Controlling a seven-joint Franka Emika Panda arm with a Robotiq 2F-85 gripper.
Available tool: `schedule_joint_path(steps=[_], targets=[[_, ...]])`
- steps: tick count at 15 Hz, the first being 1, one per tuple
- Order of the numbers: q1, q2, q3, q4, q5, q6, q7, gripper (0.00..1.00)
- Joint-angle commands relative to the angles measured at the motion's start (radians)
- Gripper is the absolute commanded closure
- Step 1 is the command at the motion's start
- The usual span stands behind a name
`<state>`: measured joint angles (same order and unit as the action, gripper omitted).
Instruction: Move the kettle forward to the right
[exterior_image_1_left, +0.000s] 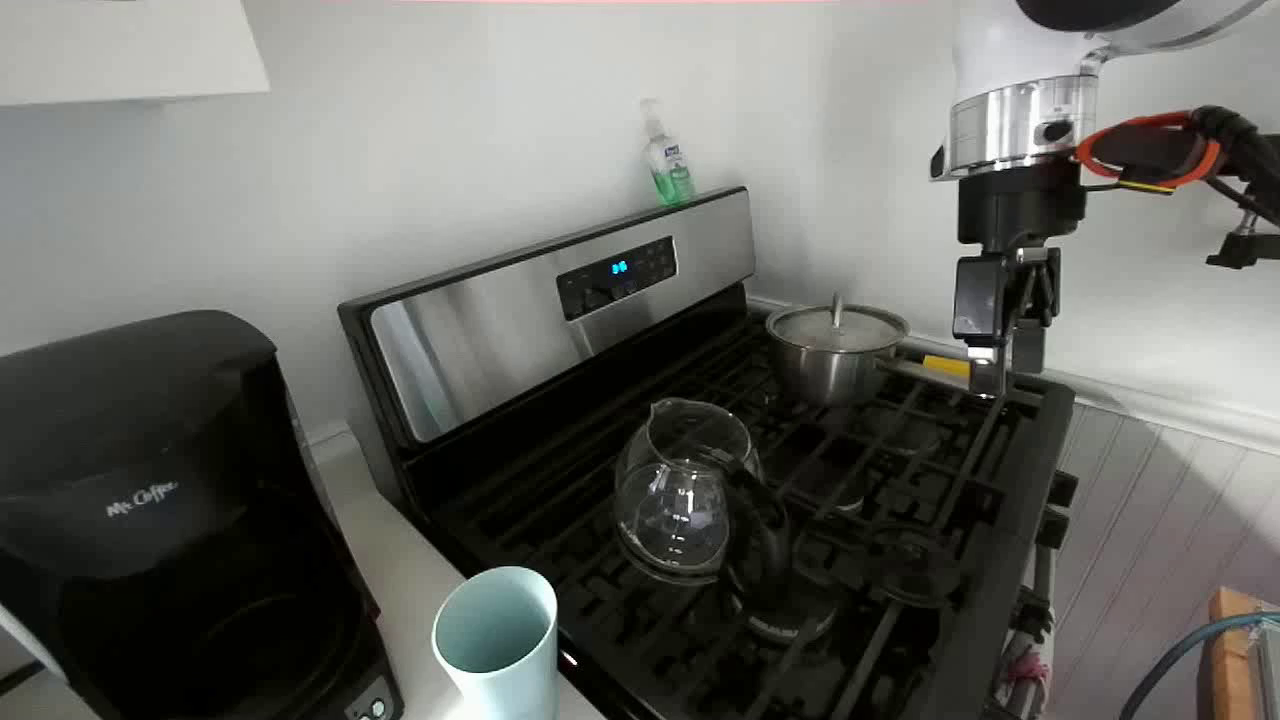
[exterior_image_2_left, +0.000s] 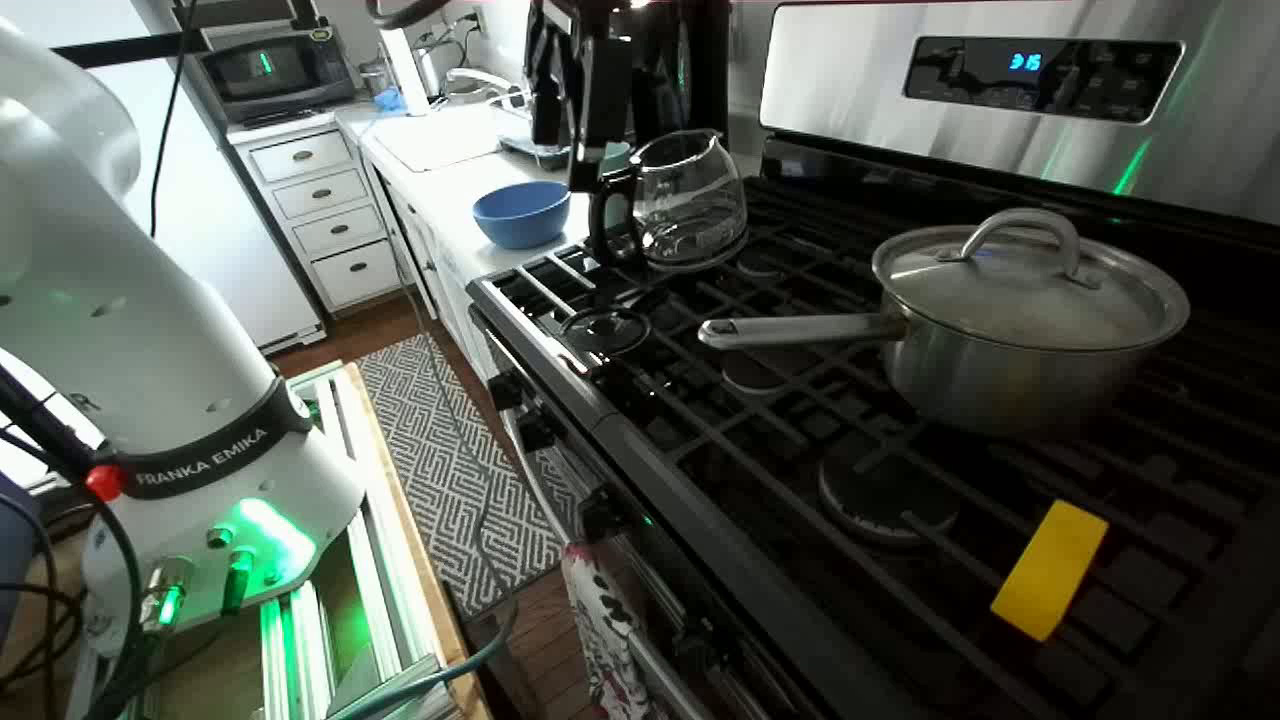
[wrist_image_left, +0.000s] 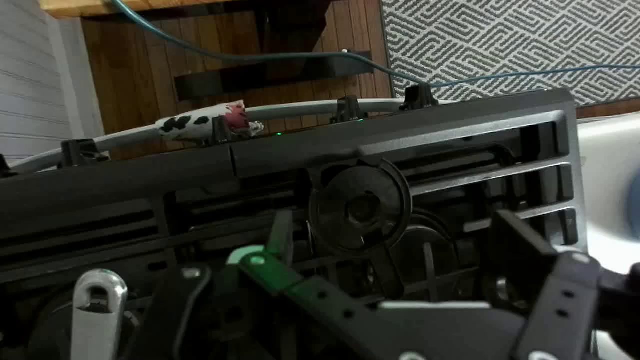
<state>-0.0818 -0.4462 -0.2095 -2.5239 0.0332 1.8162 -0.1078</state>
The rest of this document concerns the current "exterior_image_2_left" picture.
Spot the patterned grey floor rug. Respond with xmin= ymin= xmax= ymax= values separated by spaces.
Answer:
xmin=357 ymin=337 xmax=560 ymax=615

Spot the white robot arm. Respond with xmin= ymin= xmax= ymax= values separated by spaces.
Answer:
xmin=0 ymin=27 xmax=363 ymax=720

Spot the yellow sponge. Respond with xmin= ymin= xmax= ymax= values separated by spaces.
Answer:
xmin=991 ymin=501 xmax=1107 ymax=645

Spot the blue bowl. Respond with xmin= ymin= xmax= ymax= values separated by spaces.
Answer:
xmin=471 ymin=182 xmax=568 ymax=253

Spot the stainless steel saucepan with lid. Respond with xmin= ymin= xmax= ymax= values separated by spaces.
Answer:
xmin=697 ymin=207 xmax=1193 ymax=435

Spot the red white dish towel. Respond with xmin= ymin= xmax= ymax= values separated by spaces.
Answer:
xmin=560 ymin=544 xmax=703 ymax=720

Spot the white drawer cabinet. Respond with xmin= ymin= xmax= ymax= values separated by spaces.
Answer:
xmin=227 ymin=118 xmax=401 ymax=313

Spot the black gas stove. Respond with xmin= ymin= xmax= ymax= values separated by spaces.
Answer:
xmin=471 ymin=0 xmax=1280 ymax=720

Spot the black microwave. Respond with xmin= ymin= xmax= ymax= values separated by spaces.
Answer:
xmin=202 ymin=27 xmax=357 ymax=130

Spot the glass coffee carafe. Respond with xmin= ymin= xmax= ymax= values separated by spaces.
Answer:
xmin=588 ymin=130 xmax=747 ymax=274

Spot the black coffee maker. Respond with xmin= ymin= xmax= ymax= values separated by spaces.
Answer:
xmin=524 ymin=0 xmax=731 ymax=191

